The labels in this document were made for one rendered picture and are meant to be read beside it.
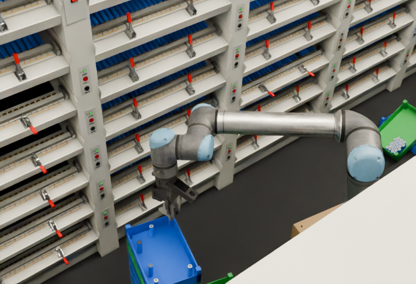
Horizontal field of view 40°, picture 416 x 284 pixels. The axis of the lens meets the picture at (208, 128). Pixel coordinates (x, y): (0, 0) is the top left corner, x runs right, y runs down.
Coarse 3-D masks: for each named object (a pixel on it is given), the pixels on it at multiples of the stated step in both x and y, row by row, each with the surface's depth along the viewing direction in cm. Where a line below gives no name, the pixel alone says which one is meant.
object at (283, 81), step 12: (324, 48) 293; (312, 60) 292; (324, 60) 294; (288, 72) 284; (300, 72) 286; (312, 72) 292; (264, 84) 277; (276, 84) 278; (288, 84) 285; (252, 96) 271; (264, 96) 277; (240, 108) 270
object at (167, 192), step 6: (156, 180) 208; (162, 180) 204; (168, 180) 204; (156, 186) 210; (162, 186) 209; (156, 192) 209; (162, 192) 207; (168, 192) 206; (174, 192) 209; (156, 198) 211; (162, 198) 210; (174, 198) 210
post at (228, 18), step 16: (240, 0) 224; (224, 16) 230; (240, 32) 236; (224, 64) 245; (240, 64) 248; (240, 80) 255; (224, 96) 256; (240, 96) 262; (224, 144) 277; (224, 160) 286; (224, 176) 295
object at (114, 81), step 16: (176, 32) 230; (192, 32) 231; (208, 32) 233; (224, 32) 234; (144, 48) 222; (160, 48) 223; (176, 48) 228; (192, 48) 226; (208, 48) 232; (224, 48) 236; (96, 64) 214; (112, 64) 214; (128, 64) 216; (144, 64) 220; (160, 64) 222; (176, 64) 224; (192, 64) 231; (112, 80) 213; (128, 80) 215; (144, 80) 217; (112, 96) 212
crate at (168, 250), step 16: (128, 224) 223; (144, 224) 227; (160, 224) 231; (176, 224) 226; (128, 240) 223; (144, 240) 227; (160, 240) 227; (176, 240) 227; (144, 256) 221; (160, 256) 221; (176, 256) 222; (192, 256) 216; (144, 272) 216; (160, 272) 216; (176, 272) 216
